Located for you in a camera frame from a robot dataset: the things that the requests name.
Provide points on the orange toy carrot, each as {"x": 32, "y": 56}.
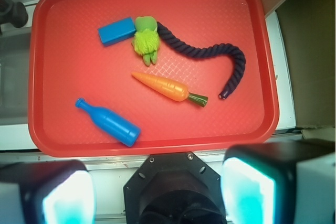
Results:
{"x": 172, "y": 89}

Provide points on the green fuzzy plush toy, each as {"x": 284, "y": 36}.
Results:
{"x": 146, "y": 40}

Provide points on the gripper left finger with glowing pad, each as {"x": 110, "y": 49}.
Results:
{"x": 47, "y": 192}

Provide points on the blue toy bottle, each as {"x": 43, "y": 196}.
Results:
{"x": 113, "y": 124}

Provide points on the black knob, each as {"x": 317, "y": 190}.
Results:
{"x": 13, "y": 13}

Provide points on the black octagonal mount plate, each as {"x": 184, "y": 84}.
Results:
{"x": 174, "y": 188}

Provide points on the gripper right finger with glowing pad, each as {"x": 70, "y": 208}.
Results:
{"x": 280, "y": 182}

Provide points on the blue rectangular block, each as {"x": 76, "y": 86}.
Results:
{"x": 117, "y": 31}

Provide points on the red plastic tray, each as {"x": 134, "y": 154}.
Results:
{"x": 68, "y": 61}

